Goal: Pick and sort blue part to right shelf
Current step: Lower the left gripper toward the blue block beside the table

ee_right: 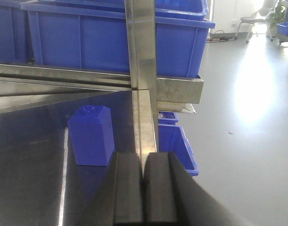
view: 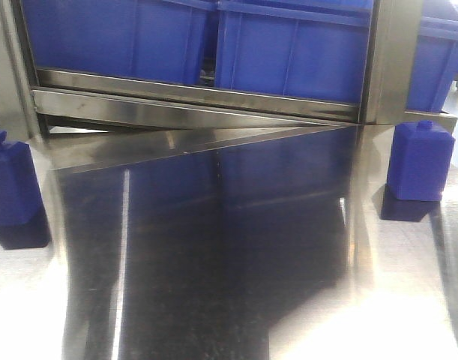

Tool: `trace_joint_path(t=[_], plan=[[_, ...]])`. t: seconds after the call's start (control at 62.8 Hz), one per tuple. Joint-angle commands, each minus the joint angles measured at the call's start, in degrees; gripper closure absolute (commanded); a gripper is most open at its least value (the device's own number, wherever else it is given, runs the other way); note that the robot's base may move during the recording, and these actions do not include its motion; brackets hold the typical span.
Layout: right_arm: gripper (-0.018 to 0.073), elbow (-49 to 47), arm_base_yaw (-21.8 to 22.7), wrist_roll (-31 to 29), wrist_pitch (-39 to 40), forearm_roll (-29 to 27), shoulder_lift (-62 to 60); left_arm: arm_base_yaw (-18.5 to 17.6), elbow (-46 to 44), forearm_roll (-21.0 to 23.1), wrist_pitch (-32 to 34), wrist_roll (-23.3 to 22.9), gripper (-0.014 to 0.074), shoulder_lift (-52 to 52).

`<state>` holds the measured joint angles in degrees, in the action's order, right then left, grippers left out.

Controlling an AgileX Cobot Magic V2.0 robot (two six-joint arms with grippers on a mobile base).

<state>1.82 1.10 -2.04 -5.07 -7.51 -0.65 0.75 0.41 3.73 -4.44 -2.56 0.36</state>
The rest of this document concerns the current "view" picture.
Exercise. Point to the blue bottle-shaped part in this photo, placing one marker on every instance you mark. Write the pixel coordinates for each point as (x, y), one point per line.
(20, 197)
(420, 158)

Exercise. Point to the blue bin behind table middle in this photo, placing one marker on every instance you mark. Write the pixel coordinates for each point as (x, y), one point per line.
(314, 51)

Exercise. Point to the blue bin behind table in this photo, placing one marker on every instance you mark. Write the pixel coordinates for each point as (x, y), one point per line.
(436, 57)
(314, 51)
(153, 40)

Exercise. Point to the blue bin behind table left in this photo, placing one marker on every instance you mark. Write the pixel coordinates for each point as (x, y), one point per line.
(153, 40)

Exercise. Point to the blue bin behind table right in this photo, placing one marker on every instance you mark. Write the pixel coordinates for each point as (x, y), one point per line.
(436, 57)

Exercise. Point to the stainless steel table rack frame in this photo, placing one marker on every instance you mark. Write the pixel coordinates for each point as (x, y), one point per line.
(31, 99)

